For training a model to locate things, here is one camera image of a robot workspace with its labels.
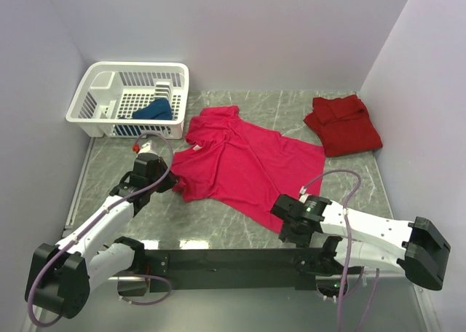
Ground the pink t shirt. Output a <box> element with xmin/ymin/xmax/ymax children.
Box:
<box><xmin>171</xmin><ymin>106</ymin><xmax>325</xmax><ymax>233</ymax></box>

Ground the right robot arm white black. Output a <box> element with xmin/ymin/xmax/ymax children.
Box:
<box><xmin>271</xmin><ymin>194</ymin><xmax>451</xmax><ymax>291</ymax></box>

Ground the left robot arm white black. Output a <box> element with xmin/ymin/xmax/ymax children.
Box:
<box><xmin>25</xmin><ymin>152</ymin><xmax>178</xmax><ymax>327</ymax></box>

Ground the black base beam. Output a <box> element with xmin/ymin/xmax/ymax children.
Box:
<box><xmin>123</xmin><ymin>248</ymin><xmax>343</xmax><ymax>290</ymax></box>

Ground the blue t shirt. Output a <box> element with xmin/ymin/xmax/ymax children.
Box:
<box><xmin>116</xmin><ymin>98</ymin><xmax>173</xmax><ymax>136</ymax></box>

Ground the white plastic basket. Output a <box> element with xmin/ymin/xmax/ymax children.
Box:
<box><xmin>66</xmin><ymin>61</ymin><xmax>190</xmax><ymax>139</ymax></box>

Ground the dark red folded t shirt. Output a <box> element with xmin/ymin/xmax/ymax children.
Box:
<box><xmin>304</xmin><ymin>94</ymin><xmax>383</xmax><ymax>157</ymax></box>

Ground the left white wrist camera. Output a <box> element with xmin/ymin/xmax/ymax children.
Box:
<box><xmin>132</xmin><ymin>141</ymin><xmax>159</xmax><ymax>160</ymax></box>

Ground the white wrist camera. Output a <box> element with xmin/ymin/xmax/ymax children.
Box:
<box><xmin>299</xmin><ymin>186</ymin><xmax>309</xmax><ymax>204</ymax></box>
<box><xmin>132</xmin><ymin>141</ymin><xmax>159</xmax><ymax>160</ymax></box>

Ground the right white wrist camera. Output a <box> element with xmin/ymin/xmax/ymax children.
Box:
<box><xmin>299</xmin><ymin>186</ymin><xmax>309</xmax><ymax>204</ymax></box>

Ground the aluminium rail frame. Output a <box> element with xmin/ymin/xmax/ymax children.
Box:
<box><xmin>21</xmin><ymin>138</ymin><xmax>438</xmax><ymax>332</ymax></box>

